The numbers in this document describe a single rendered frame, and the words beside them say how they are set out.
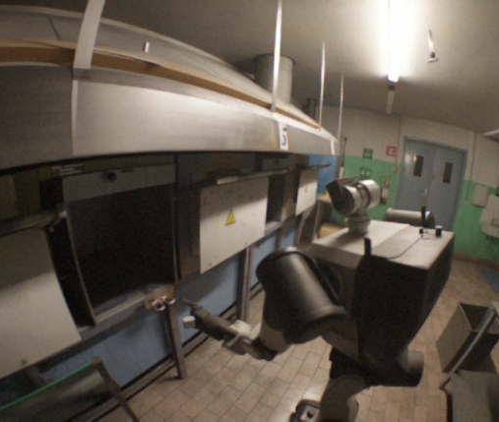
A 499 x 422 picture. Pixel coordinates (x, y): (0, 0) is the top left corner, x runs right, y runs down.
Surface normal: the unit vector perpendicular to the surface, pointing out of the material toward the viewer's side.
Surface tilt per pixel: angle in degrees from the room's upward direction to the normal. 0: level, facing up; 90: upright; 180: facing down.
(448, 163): 90
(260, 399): 0
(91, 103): 80
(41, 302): 90
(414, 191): 90
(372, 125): 90
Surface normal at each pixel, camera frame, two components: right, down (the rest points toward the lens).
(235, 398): 0.07, -0.96
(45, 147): 0.85, 0.04
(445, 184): -0.53, 0.21
